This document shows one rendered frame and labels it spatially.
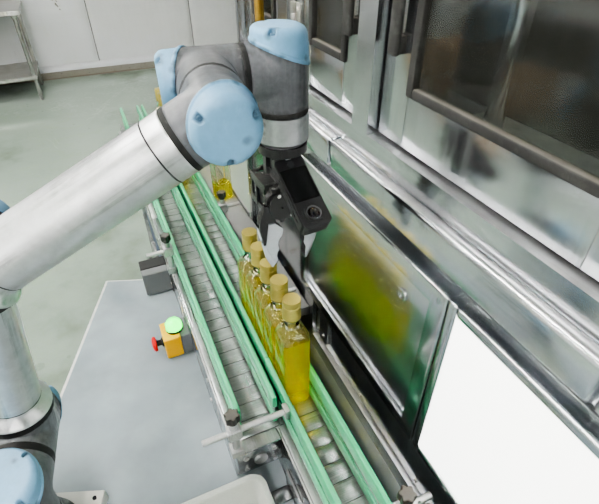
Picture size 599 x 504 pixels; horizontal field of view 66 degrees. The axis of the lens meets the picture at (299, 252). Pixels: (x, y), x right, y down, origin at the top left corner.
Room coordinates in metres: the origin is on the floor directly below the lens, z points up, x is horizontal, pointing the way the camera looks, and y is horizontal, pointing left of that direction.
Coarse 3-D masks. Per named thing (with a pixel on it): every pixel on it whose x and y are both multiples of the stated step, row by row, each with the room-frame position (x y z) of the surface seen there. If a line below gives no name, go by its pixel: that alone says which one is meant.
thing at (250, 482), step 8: (240, 480) 0.43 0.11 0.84; (248, 480) 0.43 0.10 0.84; (256, 480) 0.43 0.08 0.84; (264, 480) 0.43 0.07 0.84; (224, 488) 0.42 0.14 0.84; (232, 488) 0.42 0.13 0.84; (240, 488) 0.42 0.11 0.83; (248, 488) 0.43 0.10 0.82; (256, 488) 0.43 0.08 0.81; (264, 488) 0.42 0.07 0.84; (200, 496) 0.40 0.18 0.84; (208, 496) 0.40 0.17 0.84; (216, 496) 0.41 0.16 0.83; (224, 496) 0.41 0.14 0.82; (232, 496) 0.42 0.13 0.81; (240, 496) 0.42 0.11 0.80; (248, 496) 0.43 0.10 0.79; (256, 496) 0.43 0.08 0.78; (264, 496) 0.41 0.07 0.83
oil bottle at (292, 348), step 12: (300, 324) 0.60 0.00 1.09; (276, 336) 0.60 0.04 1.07; (288, 336) 0.58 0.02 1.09; (300, 336) 0.58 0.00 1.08; (276, 348) 0.60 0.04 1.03; (288, 348) 0.57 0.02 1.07; (300, 348) 0.58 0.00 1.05; (276, 360) 0.60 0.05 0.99; (288, 360) 0.57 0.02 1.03; (300, 360) 0.58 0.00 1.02; (276, 372) 0.61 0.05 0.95; (288, 372) 0.57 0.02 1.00; (300, 372) 0.58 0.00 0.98; (288, 384) 0.57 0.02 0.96; (300, 384) 0.58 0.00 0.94; (288, 396) 0.57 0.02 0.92; (300, 396) 0.58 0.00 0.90
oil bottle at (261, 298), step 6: (258, 288) 0.71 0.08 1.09; (258, 294) 0.70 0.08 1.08; (264, 294) 0.69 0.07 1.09; (258, 300) 0.69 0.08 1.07; (264, 300) 0.68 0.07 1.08; (270, 300) 0.68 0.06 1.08; (258, 306) 0.69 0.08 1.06; (264, 306) 0.67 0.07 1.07; (258, 312) 0.69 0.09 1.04; (258, 318) 0.69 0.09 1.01; (258, 324) 0.70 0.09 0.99; (258, 330) 0.70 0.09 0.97; (258, 336) 0.70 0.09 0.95; (264, 336) 0.67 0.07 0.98; (264, 342) 0.67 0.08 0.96; (264, 348) 0.67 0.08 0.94
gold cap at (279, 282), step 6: (276, 276) 0.66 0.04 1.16; (282, 276) 0.66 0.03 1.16; (270, 282) 0.65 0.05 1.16; (276, 282) 0.64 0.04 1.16; (282, 282) 0.64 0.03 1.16; (270, 288) 0.65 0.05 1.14; (276, 288) 0.64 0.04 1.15; (282, 288) 0.64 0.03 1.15; (270, 294) 0.65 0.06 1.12; (276, 294) 0.64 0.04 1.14; (282, 294) 0.64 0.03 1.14; (276, 300) 0.64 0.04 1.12
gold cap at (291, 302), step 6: (288, 294) 0.61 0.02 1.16; (294, 294) 0.61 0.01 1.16; (282, 300) 0.60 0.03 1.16; (288, 300) 0.60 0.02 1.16; (294, 300) 0.60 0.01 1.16; (300, 300) 0.60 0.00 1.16; (282, 306) 0.60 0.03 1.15; (288, 306) 0.58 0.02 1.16; (294, 306) 0.58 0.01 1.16; (300, 306) 0.60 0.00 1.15; (282, 312) 0.60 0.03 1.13; (288, 312) 0.58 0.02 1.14; (294, 312) 0.58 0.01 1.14; (300, 312) 0.60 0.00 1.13; (288, 318) 0.58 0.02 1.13; (294, 318) 0.58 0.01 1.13
